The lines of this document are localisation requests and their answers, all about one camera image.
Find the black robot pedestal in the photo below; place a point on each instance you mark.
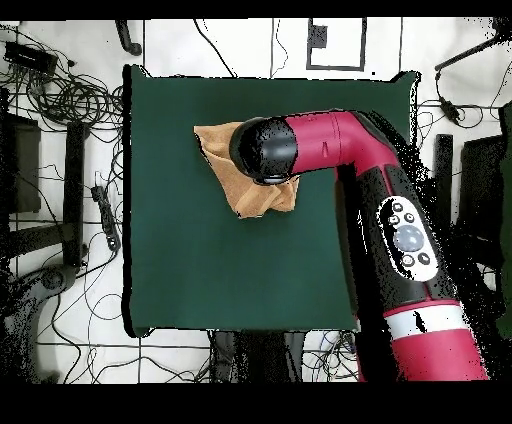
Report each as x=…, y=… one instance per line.
x=256, y=356

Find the black stand bar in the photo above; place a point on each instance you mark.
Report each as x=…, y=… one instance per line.
x=444, y=160
x=74, y=192

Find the dark rectangular panel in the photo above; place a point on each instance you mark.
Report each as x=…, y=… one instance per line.
x=480, y=188
x=24, y=168

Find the yellow terry towel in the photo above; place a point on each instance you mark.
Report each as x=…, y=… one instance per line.
x=224, y=160

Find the grey square frame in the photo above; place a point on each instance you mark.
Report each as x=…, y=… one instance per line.
x=308, y=60

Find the black power adapter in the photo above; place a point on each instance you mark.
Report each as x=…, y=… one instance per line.
x=448, y=108

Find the small grey box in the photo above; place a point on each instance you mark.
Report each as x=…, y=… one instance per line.
x=317, y=36

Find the black electronics box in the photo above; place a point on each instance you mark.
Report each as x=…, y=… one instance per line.
x=30, y=58

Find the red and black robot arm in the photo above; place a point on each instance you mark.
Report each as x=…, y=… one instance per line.
x=340, y=140

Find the dark green tablecloth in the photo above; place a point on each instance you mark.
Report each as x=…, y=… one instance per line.
x=180, y=260

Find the grey caster foot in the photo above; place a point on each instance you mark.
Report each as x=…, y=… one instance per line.
x=52, y=280

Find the black pole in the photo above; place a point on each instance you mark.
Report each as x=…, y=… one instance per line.
x=464, y=56

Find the long black power strip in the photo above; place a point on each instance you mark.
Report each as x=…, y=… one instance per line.
x=106, y=216

